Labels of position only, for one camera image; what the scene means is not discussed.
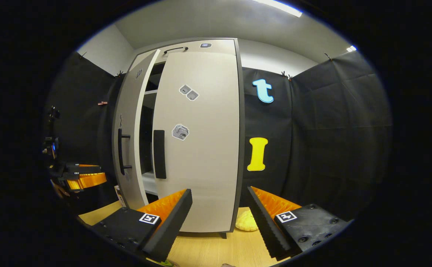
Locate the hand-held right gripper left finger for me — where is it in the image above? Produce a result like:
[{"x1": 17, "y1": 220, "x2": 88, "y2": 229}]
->
[{"x1": 92, "y1": 188, "x2": 193, "y2": 263}]

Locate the grey white cabinet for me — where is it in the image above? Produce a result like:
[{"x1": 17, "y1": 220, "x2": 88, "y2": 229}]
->
[{"x1": 112, "y1": 37, "x2": 245, "y2": 238}]

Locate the yellow bumpy toy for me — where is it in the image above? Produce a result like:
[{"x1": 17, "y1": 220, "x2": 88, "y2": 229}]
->
[{"x1": 235, "y1": 210, "x2": 259, "y2": 232}]

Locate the black left door handle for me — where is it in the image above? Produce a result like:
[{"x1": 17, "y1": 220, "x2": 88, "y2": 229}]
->
[{"x1": 117, "y1": 128, "x2": 132, "y2": 175}]

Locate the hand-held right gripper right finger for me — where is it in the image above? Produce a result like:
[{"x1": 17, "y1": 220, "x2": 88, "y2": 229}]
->
[{"x1": 246, "y1": 185, "x2": 352, "y2": 261}]

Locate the grey cabinet drawer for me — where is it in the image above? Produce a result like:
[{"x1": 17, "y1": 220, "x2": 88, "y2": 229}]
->
[{"x1": 133, "y1": 39, "x2": 237, "y2": 60}]

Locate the white cabinet door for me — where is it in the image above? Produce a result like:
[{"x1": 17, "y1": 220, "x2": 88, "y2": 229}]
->
[
  {"x1": 152, "y1": 51, "x2": 240, "y2": 233},
  {"x1": 113, "y1": 49, "x2": 162, "y2": 210}
]

